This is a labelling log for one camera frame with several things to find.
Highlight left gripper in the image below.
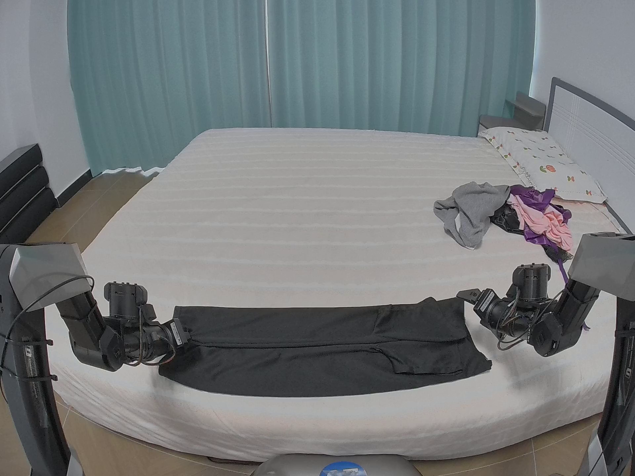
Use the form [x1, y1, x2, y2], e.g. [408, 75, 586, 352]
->
[130, 318, 193, 366]

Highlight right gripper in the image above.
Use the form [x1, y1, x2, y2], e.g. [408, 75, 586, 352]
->
[455, 289, 528, 338]

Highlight black T-shirt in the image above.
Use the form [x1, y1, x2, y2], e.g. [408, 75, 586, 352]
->
[159, 297, 493, 396]

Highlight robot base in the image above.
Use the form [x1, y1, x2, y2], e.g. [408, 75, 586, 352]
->
[250, 453, 415, 476]

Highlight pile of clothes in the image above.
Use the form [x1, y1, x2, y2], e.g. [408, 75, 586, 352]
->
[491, 185, 592, 332]

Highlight bed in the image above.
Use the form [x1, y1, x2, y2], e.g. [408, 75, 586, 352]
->
[40, 76, 635, 462]

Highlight grey garment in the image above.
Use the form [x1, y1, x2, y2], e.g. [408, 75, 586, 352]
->
[433, 181, 512, 251]

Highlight white printed pillow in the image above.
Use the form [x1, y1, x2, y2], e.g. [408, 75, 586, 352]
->
[479, 127, 608, 203]

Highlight grey bedside table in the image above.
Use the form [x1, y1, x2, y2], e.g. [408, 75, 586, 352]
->
[479, 91, 546, 132]

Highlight black chest of drawers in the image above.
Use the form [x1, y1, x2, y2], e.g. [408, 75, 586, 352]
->
[0, 143, 56, 237]

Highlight blue-green curtain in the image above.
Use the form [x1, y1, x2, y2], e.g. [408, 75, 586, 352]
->
[67, 0, 271, 177]
[268, 0, 536, 138]

